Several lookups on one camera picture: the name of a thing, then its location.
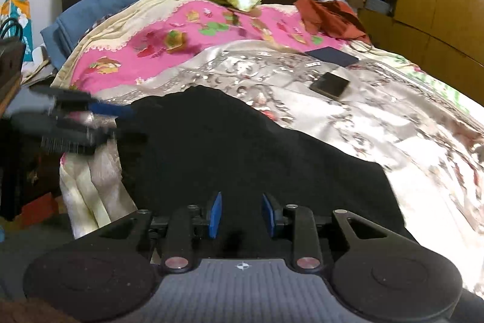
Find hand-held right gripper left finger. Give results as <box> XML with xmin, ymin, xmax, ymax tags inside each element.
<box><xmin>100</xmin><ymin>190</ymin><xmax>224</xmax><ymax>275</ymax></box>

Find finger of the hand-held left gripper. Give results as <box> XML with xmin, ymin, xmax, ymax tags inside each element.
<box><xmin>29</xmin><ymin>84</ymin><xmax>137</xmax><ymax>119</ymax></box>
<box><xmin>11</xmin><ymin>111</ymin><xmax>148</xmax><ymax>156</ymax></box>

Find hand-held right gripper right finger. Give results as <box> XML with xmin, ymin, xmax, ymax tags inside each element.
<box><xmin>262</xmin><ymin>192</ymin><xmax>391</xmax><ymax>273</ymax></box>

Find black pants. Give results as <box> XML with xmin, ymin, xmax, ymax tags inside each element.
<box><xmin>113</xmin><ymin>84</ymin><xmax>414</xmax><ymax>263</ymax></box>

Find dark nightstand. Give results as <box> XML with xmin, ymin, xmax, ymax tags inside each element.
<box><xmin>0</xmin><ymin>119</ymin><xmax>61</xmax><ymax>221</ymax></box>

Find cardboard pieces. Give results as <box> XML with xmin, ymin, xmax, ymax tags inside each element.
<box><xmin>23</xmin><ymin>47</ymin><xmax>57</xmax><ymax>85</ymax></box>

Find red box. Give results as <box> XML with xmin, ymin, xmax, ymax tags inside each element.
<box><xmin>21</xmin><ymin>192</ymin><xmax>59</xmax><ymax>227</ymax></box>

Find pink floral blanket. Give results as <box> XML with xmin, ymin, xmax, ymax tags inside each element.
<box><xmin>51</xmin><ymin>0</ymin><xmax>329</xmax><ymax>97</ymax></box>

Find blue pillow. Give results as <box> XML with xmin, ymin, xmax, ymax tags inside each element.
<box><xmin>40</xmin><ymin>0</ymin><xmax>154</xmax><ymax>68</ymax></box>

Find cream floral satin quilt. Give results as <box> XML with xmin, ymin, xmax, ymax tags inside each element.
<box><xmin>60</xmin><ymin>39</ymin><xmax>484</xmax><ymax>293</ymax></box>

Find colourful printed bag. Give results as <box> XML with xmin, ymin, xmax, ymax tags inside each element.
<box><xmin>0</xmin><ymin>0</ymin><xmax>33</xmax><ymax>62</ymax></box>

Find black wallet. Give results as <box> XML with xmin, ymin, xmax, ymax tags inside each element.
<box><xmin>310</xmin><ymin>71</ymin><xmax>350</xmax><ymax>100</ymax></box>

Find dark blue notebook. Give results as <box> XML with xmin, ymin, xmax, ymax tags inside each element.
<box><xmin>304</xmin><ymin>47</ymin><xmax>359</xmax><ymax>67</ymax></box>

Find person's brown fuzzy clothing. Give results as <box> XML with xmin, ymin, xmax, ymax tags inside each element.
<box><xmin>0</xmin><ymin>298</ymin><xmax>76</xmax><ymax>323</ymax></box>

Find red cloth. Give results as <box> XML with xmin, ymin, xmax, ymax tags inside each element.
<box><xmin>294</xmin><ymin>0</ymin><xmax>373</xmax><ymax>44</ymax></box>

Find grey blue box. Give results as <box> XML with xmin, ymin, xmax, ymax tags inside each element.
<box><xmin>365</xmin><ymin>0</ymin><xmax>392</xmax><ymax>15</ymax></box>

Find wooden wardrobe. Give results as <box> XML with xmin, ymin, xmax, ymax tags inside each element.
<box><xmin>346</xmin><ymin>0</ymin><xmax>484</xmax><ymax>72</ymax></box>

